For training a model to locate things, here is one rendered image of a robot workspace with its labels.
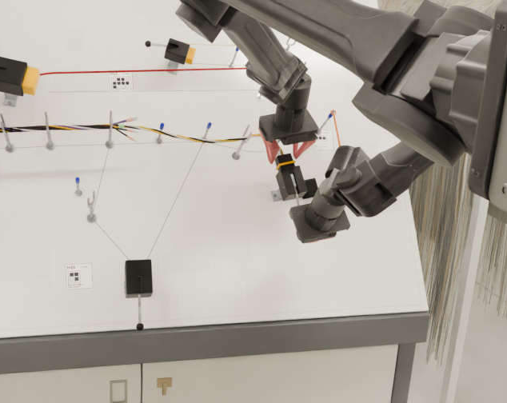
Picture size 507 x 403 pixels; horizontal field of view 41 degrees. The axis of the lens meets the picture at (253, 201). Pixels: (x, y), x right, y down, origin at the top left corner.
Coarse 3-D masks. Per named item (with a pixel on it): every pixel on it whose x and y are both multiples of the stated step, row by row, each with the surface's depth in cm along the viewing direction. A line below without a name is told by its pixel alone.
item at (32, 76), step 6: (30, 72) 129; (36, 72) 129; (24, 78) 128; (30, 78) 128; (36, 78) 129; (24, 84) 128; (30, 84) 128; (36, 84) 130; (24, 90) 129; (30, 90) 129
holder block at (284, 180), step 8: (288, 168) 135; (296, 168) 136; (280, 176) 136; (288, 176) 135; (296, 176) 135; (280, 184) 137; (288, 184) 134; (296, 184) 135; (304, 184) 135; (288, 192) 134; (304, 192) 135
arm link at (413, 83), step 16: (432, 48) 50; (416, 64) 52; (432, 64) 49; (400, 80) 53; (416, 80) 49; (400, 96) 51; (416, 96) 48; (432, 96) 48; (432, 112) 49; (448, 128) 50; (464, 144) 52
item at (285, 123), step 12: (276, 108) 129; (264, 120) 131; (276, 120) 129; (288, 120) 127; (300, 120) 128; (312, 120) 132; (276, 132) 129; (288, 132) 129; (300, 132) 130; (312, 132) 131
